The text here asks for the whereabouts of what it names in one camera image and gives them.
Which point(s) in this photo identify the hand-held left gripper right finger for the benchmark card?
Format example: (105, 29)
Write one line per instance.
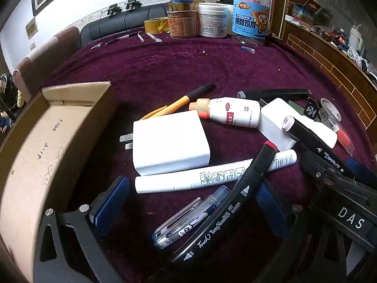
(271, 209)

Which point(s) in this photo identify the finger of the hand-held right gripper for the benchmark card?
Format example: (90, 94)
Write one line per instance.
(318, 172)
(362, 172)

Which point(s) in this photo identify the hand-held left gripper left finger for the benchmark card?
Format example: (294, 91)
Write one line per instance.
(112, 203)

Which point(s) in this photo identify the black marker with white cap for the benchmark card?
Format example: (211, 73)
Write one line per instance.
(309, 137)

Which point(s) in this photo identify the black marker with red cap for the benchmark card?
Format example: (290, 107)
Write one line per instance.
(235, 194)

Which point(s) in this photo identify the small white charger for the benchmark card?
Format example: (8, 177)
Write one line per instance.
(274, 123)

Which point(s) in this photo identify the clear plastic pen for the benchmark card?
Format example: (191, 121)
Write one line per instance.
(188, 221)

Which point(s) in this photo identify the white paint marker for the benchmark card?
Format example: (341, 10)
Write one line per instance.
(188, 181)

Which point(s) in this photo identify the large white charger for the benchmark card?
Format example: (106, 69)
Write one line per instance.
(170, 144)

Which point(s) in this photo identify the black pen with grey end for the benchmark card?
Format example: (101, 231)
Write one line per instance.
(279, 93)

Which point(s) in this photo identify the shallow cardboard box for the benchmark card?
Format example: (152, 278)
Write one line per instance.
(29, 159)

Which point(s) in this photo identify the white bottle with orange cap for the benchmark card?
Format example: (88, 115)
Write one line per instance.
(235, 112)

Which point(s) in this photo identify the yellow pen with black grip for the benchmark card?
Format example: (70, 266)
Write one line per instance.
(179, 103)

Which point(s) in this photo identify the clear orange tube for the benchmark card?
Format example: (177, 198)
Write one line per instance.
(343, 137)

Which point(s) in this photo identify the small green board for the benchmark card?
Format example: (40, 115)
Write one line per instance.
(297, 107)

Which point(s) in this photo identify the wooden cabinet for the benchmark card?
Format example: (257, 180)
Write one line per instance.
(324, 62)

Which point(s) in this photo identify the pile of cabinet clutter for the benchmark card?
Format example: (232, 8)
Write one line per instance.
(347, 47)

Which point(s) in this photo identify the small blue capped tube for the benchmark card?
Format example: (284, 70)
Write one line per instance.
(248, 49)

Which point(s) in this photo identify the metal tweezers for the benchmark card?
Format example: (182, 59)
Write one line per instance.
(96, 46)

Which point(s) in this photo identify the colourful printed box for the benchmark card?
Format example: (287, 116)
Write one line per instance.
(300, 13)

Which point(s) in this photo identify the brown armchair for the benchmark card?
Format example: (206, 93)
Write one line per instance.
(44, 56)

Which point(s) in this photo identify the clear jar with blue label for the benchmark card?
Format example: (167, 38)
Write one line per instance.
(251, 20)

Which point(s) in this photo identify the thin black pen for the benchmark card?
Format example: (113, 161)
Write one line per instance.
(125, 37)

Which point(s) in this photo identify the dark red box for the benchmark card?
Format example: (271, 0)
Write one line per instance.
(312, 6)

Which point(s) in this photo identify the small silver utility knife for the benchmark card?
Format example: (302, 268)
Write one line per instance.
(141, 37)

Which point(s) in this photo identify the large silver utility knife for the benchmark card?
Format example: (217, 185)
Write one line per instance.
(154, 37)

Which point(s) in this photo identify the black leather sofa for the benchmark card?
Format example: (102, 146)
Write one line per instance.
(117, 23)

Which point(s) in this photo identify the yellow tape roll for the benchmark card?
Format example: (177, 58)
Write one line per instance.
(156, 26)

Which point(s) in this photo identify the white jar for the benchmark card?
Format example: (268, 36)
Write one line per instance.
(212, 20)

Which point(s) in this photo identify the brown jar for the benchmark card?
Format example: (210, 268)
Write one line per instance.
(182, 25)

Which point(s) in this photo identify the black clamp device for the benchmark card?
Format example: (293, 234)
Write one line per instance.
(133, 4)
(113, 11)

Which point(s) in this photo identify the gold tape roll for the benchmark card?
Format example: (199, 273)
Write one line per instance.
(182, 6)

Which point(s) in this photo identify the gold wall plaque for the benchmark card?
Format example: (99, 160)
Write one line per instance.
(31, 28)

